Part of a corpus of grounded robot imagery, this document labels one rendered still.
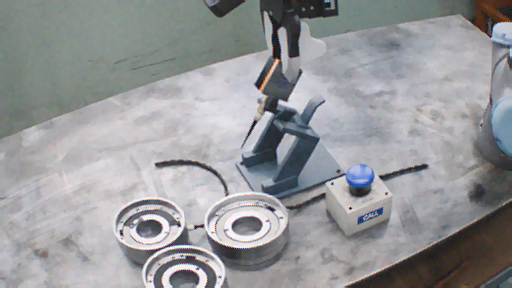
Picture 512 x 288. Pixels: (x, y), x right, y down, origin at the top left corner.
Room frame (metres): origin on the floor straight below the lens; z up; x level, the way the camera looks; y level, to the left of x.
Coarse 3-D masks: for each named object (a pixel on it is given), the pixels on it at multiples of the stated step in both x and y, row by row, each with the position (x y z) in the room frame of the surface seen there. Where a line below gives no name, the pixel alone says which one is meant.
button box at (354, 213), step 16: (336, 192) 0.65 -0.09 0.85; (352, 192) 0.64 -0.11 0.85; (368, 192) 0.64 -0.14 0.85; (384, 192) 0.63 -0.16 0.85; (336, 208) 0.64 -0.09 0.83; (352, 208) 0.61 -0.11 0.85; (368, 208) 0.61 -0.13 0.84; (384, 208) 0.62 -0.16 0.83; (352, 224) 0.61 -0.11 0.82; (368, 224) 0.61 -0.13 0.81
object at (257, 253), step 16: (224, 208) 0.66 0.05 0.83; (272, 208) 0.65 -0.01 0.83; (208, 224) 0.63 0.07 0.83; (224, 224) 0.63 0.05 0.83; (240, 224) 0.64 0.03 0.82; (256, 224) 0.64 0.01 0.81; (288, 224) 0.61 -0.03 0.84; (208, 240) 0.61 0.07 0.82; (240, 240) 0.60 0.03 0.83; (272, 240) 0.58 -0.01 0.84; (224, 256) 0.58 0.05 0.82; (240, 256) 0.57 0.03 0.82; (256, 256) 0.57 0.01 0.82; (272, 256) 0.59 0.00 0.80
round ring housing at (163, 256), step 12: (168, 252) 0.58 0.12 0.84; (180, 252) 0.58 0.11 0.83; (192, 252) 0.58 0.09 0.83; (204, 252) 0.57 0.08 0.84; (156, 264) 0.56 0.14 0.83; (216, 264) 0.56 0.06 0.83; (144, 276) 0.53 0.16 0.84; (168, 276) 0.54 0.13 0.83; (180, 276) 0.55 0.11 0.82; (192, 276) 0.55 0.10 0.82; (204, 276) 0.54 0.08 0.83
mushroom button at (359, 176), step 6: (354, 168) 0.66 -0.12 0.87; (360, 168) 0.65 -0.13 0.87; (366, 168) 0.65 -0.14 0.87; (348, 174) 0.65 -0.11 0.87; (354, 174) 0.64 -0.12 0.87; (360, 174) 0.64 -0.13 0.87; (366, 174) 0.64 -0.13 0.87; (372, 174) 0.64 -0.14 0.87; (348, 180) 0.64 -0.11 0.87; (354, 180) 0.63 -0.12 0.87; (360, 180) 0.63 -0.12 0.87; (366, 180) 0.63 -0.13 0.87; (372, 180) 0.63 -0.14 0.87; (354, 186) 0.63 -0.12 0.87; (360, 186) 0.63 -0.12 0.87; (366, 186) 0.63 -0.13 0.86
